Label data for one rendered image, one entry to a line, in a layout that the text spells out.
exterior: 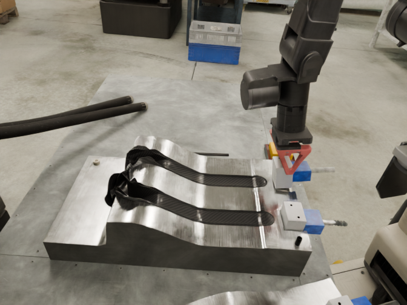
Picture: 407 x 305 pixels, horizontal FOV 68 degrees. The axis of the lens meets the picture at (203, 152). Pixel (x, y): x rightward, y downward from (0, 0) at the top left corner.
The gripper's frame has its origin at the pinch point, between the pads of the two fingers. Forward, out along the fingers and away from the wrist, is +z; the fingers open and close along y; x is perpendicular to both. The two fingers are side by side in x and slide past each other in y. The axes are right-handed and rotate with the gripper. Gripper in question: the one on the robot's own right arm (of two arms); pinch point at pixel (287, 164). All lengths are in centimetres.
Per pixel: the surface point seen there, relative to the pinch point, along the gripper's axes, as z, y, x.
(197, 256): 9.3, 16.7, -19.8
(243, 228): 6.0, 12.9, -10.7
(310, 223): 5.9, 12.0, 2.4
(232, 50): 39, -304, 4
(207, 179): 3.9, -1.1, -17.7
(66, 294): 11, 23, -43
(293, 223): 4.8, 13.1, -1.2
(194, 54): 41, -306, -40
